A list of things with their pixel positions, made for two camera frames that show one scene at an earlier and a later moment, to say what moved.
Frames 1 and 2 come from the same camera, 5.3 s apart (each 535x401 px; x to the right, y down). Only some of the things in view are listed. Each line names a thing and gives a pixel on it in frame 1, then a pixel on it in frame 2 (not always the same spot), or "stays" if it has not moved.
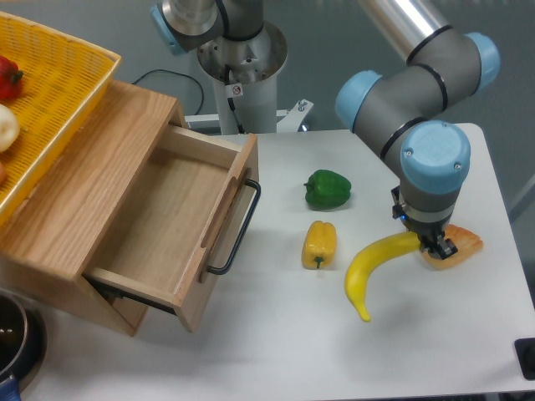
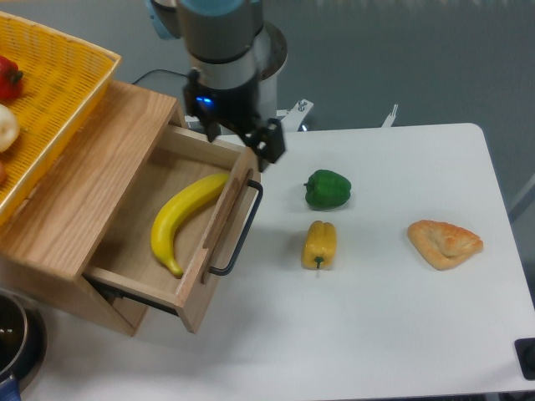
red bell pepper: x=10 y=79 stays
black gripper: x=431 y=235 → x=239 y=106
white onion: x=9 y=128 stays
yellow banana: x=362 y=257 → x=167 y=226
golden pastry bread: x=467 y=242 stays
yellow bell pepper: x=319 y=245 stays
